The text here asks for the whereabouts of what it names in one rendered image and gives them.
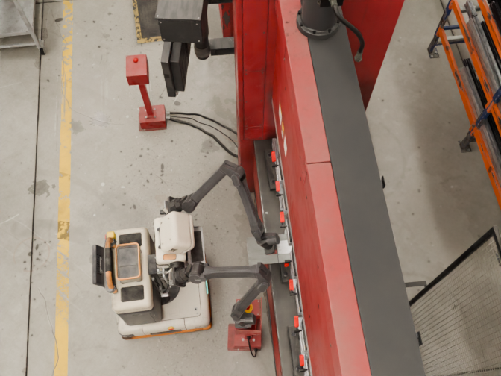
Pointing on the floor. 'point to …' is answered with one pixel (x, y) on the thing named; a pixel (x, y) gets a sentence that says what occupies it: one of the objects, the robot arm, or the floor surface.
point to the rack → (478, 76)
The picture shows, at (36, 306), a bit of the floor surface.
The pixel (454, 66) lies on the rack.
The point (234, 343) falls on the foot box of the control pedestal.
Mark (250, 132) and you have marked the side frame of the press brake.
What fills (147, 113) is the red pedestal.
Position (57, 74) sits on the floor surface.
